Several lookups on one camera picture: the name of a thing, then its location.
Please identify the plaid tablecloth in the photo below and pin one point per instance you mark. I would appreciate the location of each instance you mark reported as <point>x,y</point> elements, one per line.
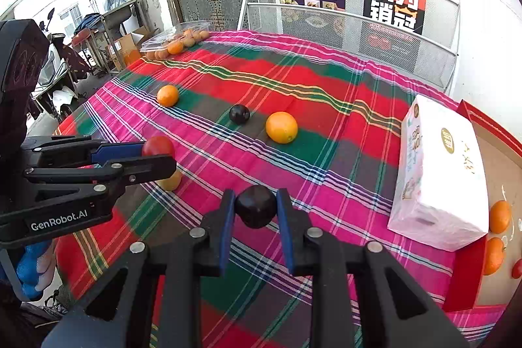
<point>326,87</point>

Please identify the blue bag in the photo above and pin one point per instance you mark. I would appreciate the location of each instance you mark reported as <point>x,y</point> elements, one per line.
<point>87,22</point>

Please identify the large orange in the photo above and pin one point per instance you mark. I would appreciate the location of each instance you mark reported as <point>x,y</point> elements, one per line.
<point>493,256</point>
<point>499,216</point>

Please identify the brown cardboard box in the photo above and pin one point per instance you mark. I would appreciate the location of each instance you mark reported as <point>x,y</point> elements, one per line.
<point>128,44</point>

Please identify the pile of small brown fruits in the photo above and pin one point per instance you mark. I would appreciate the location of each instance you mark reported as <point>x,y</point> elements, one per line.
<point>191,38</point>

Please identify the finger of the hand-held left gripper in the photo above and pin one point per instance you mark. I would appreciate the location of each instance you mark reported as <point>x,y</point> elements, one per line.
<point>151,168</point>
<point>118,152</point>

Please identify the yellow-green pear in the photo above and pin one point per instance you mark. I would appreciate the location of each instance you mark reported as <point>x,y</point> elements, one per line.
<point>170,181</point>

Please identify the metal workbench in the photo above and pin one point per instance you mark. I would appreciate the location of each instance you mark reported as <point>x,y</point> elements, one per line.
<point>114,17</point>

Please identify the white metal mesh rack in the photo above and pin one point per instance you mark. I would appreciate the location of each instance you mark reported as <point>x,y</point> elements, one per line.
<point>436,46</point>

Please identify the red tomato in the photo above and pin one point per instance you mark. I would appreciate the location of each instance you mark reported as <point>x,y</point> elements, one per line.
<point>158,146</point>
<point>517,268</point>

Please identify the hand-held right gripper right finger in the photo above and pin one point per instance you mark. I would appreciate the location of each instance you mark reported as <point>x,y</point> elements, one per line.
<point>285,234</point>

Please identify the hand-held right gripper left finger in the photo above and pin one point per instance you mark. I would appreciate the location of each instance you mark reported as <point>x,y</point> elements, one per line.
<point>226,234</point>

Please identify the red cardboard box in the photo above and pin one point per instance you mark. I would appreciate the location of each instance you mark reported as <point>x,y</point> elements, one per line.
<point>461,274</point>

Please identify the white tissue pack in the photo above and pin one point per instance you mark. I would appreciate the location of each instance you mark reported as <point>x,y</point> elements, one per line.
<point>440,176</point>

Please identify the parked scooter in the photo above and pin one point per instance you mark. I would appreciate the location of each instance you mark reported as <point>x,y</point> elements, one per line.
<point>57,75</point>

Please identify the small orange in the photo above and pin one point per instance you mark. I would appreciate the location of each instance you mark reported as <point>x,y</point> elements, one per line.
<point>175,46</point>
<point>281,127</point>
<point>167,95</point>

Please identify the clear plastic container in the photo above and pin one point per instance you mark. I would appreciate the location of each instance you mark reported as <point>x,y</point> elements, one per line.
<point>163,36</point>

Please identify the person's left hand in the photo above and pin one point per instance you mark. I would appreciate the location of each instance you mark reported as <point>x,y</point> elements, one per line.
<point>34,270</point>

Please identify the dark plum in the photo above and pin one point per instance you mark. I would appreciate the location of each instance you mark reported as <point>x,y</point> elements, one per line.
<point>255,206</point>
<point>239,114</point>

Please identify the red and black book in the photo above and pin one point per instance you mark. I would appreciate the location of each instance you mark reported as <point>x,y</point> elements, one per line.
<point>393,1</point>

